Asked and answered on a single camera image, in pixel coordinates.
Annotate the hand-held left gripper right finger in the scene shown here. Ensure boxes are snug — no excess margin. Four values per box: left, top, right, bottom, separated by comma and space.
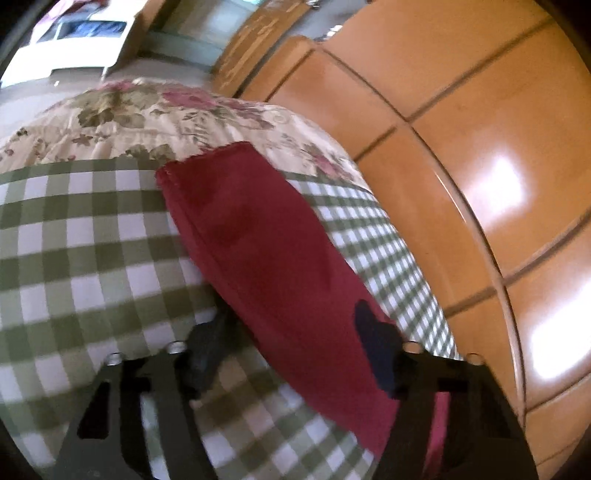
355, 299, 539, 480

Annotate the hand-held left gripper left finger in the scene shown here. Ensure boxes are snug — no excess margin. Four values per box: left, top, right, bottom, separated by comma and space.
53, 313, 232, 480

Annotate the red cloth garment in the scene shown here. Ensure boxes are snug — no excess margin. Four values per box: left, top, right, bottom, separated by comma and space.
154, 141, 452, 476

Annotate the green checked bed sheet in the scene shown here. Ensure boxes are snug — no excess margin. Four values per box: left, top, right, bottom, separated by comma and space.
0, 157, 462, 480

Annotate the floral quilt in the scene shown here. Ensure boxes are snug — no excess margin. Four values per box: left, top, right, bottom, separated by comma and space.
0, 78, 372, 191

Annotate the wooden door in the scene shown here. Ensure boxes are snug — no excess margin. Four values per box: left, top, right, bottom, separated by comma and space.
210, 0, 317, 95

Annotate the white cabinet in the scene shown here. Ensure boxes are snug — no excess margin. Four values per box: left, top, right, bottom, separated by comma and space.
2, 0, 141, 86

